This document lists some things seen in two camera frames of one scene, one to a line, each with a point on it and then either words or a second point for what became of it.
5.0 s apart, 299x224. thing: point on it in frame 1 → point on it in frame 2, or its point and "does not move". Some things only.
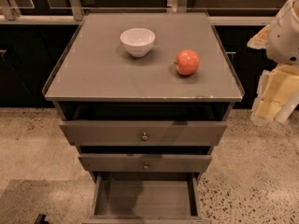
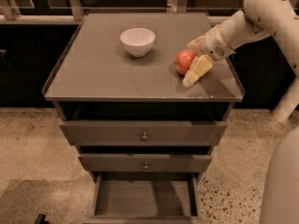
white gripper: x=284 y=40 → x=212 y=45
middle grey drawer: x=144 y=163 does not move
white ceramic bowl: x=137 y=41 does not move
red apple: x=188 y=63 does not move
